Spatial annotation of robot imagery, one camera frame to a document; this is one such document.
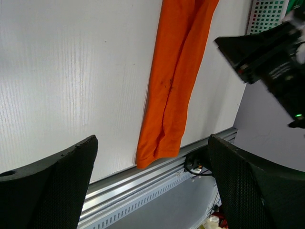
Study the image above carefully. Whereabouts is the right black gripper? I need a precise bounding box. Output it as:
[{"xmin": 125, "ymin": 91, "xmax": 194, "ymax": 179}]
[{"xmin": 214, "ymin": 22, "xmax": 305, "ymax": 129}]

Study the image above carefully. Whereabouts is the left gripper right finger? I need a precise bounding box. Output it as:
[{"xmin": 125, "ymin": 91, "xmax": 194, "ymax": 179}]
[{"xmin": 208, "ymin": 135, "xmax": 305, "ymax": 229}]

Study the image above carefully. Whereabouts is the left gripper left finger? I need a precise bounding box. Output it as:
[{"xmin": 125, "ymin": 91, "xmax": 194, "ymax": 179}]
[{"xmin": 0, "ymin": 135, "xmax": 98, "ymax": 229}]

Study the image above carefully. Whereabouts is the orange t shirt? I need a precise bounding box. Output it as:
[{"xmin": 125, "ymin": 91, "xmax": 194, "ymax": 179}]
[{"xmin": 136, "ymin": 0, "xmax": 218, "ymax": 169}]

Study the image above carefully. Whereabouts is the white plastic basket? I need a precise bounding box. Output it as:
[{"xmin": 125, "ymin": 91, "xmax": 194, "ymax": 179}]
[{"xmin": 246, "ymin": 0, "xmax": 289, "ymax": 35}]

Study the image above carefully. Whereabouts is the green t shirt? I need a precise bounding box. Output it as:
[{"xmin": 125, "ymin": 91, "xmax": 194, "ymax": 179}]
[{"xmin": 286, "ymin": 0, "xmax": 304, "ymax": 14}]

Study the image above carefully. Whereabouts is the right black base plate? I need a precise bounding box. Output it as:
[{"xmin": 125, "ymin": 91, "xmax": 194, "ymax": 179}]
[{"xmin": 183, "ymin": 148, "xmax": 213, "ymax": 177}]

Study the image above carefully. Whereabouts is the aluminium mounting rail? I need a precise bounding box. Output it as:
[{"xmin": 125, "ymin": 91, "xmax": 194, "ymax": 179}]
[{"xmin": 81, "ymin": 127, "xmax": 239, "ymax": 224}]

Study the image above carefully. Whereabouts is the white slotted cable duct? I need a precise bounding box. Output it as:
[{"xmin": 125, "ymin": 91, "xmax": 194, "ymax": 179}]
[{"xmin": 86, "ymin": 172, "xmax": 191, "ymax": 229}]

